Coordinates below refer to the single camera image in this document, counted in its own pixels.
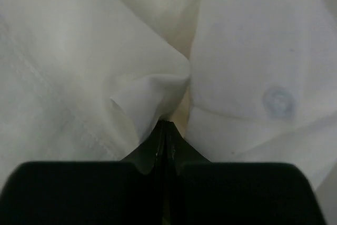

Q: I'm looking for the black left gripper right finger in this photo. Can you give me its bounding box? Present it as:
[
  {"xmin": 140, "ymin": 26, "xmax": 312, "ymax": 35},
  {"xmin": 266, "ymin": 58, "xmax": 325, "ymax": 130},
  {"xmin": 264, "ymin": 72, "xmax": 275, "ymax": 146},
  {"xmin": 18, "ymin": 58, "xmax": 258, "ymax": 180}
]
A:
[{"xmin": 165, "ymin": 122, "xmax": 326, "ymax": 224}]

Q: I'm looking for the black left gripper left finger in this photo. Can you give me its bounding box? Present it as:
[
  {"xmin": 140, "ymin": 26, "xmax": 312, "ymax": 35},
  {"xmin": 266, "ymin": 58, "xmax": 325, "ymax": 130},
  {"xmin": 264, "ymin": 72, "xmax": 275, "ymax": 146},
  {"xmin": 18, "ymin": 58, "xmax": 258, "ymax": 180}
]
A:
[{"xmin": 1, "ymin": 121, "xmax": 165, "ymax": 224}]

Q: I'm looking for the white shirt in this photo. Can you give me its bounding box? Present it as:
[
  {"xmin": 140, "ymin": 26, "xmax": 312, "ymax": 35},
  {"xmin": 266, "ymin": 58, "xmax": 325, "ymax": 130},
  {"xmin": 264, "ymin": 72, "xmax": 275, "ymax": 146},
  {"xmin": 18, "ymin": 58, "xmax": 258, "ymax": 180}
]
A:
[{"xmin": 1, "ymin": 0, "xmax": 336, "ymax": 201}]

